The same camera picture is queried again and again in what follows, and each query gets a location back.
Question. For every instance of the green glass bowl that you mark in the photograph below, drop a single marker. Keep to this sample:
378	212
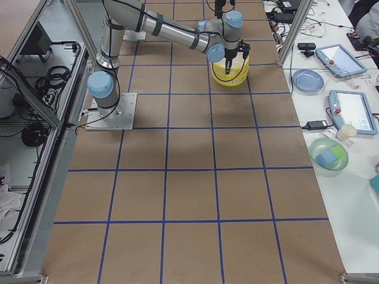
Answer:
322	144

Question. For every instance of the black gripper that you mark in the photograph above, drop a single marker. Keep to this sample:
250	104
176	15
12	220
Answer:
229	55
219	9

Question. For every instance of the aluminium frame post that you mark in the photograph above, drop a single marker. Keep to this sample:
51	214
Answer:
298	21

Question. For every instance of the paper cup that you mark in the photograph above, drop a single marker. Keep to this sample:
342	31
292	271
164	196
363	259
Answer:
346	132

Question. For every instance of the white crumpled cloth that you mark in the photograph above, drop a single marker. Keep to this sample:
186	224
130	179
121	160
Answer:
10	201

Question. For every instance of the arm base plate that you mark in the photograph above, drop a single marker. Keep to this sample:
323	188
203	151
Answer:
122	118
130	35

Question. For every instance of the blue sponge block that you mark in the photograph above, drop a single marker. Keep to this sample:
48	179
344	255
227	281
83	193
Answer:
325	159

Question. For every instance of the blue plate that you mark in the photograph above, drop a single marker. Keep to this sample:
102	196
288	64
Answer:
308	81

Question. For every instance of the green sponge block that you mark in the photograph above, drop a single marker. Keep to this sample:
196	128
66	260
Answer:
338	151

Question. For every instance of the teach pendant tablet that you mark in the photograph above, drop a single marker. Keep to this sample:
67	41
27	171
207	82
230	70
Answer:
348	107
339	61

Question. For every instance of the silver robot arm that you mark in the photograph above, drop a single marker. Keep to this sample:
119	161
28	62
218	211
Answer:
217	38

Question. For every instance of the black webcam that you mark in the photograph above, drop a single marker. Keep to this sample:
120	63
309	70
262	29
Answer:
307	49

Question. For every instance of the far teach pendant tablet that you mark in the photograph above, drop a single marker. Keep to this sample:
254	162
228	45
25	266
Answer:
339	61

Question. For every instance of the near teach pendant tablet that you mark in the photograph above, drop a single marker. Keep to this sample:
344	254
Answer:
348	107

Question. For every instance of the yellow bamboo steamer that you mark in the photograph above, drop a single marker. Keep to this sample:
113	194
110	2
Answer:
238	66
229	80

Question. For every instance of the black power adapter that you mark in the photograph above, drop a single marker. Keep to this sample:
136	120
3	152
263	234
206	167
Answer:
315	125

